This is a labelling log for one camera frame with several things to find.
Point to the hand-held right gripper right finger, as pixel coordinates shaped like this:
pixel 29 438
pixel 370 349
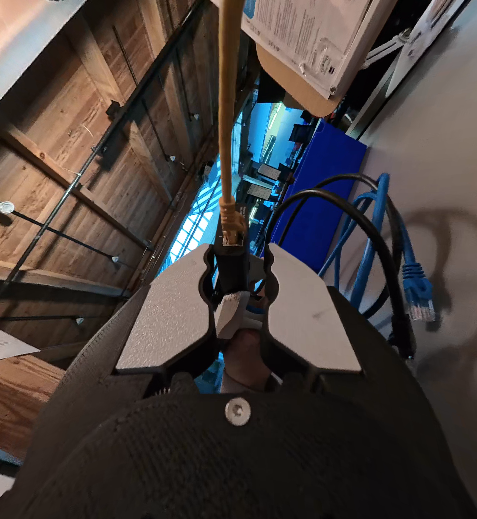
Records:
pixel 307 320

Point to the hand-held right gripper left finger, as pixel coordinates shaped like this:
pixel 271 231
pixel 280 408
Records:
pixel 169 316

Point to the grey desk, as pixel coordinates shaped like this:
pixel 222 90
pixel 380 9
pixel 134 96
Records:
pixel 445 162

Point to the blue plastic bin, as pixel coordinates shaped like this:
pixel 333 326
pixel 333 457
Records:
pixel 327 154

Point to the wooden clipboard with papers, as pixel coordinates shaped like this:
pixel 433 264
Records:
pixel 303 32

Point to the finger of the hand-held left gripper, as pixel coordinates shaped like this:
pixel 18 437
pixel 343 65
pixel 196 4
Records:
pixel 230 316

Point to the black network adapter box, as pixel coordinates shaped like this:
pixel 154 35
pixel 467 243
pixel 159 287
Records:
pixel 230 267

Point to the person's right hand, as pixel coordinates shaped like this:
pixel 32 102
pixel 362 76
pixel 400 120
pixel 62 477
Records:
pixel 244 359

